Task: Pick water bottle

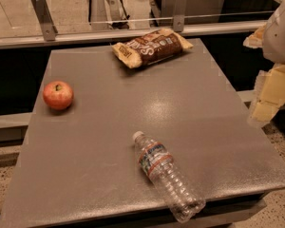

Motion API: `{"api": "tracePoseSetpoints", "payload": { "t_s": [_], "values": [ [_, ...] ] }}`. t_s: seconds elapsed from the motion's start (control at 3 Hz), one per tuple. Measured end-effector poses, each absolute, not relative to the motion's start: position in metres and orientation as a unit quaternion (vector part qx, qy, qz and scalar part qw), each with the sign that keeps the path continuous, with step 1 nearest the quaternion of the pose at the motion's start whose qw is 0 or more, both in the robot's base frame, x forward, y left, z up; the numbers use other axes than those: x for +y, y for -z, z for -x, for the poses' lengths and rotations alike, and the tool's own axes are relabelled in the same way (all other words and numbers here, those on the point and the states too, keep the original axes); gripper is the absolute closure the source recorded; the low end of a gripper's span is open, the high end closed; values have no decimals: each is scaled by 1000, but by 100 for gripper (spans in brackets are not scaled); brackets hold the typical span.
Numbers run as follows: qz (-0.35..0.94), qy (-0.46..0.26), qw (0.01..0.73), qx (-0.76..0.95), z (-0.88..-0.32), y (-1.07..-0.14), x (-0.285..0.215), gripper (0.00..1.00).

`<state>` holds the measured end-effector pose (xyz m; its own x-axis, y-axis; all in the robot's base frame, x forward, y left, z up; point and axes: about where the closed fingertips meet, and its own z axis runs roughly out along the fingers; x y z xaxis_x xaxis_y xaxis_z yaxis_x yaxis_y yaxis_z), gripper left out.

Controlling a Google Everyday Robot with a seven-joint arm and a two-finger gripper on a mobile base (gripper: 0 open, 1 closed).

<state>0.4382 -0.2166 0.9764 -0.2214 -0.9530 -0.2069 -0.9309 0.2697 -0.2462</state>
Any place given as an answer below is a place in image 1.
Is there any left metal railing bracket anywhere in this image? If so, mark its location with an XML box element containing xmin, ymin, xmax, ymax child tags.
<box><xmin>30</xmin><ymin>0</ymin><xmax>58</xmax><ymax>41</ymax></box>

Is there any horizontal metal railing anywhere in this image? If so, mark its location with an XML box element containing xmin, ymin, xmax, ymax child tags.
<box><xmin>0</xmin><ymin>20</ymin><xmax>266</xmax><ymax>49</ymax></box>

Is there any right metal railing bracket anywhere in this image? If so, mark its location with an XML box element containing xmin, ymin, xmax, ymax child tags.
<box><xmin>173</xmin><ymin>0</ymin><xmax>187</xmax><ymax>32</ymax></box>

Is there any clear plastic water bottle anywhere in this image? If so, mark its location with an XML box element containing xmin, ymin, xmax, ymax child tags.
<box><xmin>132</xmin><ymin>131</ymin><xmax>206</xmax><ymax>223</ymax></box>

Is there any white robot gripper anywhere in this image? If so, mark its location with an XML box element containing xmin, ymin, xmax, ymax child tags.
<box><xmin>243</xmin><ymin>0</ymin><xmax>285</xmax><ymax>127</ymax></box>

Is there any metal railing bracket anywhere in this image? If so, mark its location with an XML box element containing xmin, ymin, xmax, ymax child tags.
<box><xmin>30</xmin><ymin>0</ymin><xmax>58</xmax><ymax>41</ymax></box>
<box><xmin>173</xmin><ymin>0</ymin><xmax>187</xmax><ymax>32</ymax></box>

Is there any red apple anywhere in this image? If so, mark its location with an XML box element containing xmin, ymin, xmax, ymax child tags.
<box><xmin>43</xmin><ymin>81</ymin><xmax>74</xmax><ymax>110</ymax></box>

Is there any brown snack chip bag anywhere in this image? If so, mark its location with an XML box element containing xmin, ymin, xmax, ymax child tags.
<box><xmin>112</xmin><ymin>28</ymin><xmax>193</xmax><ymax>68</ymax></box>

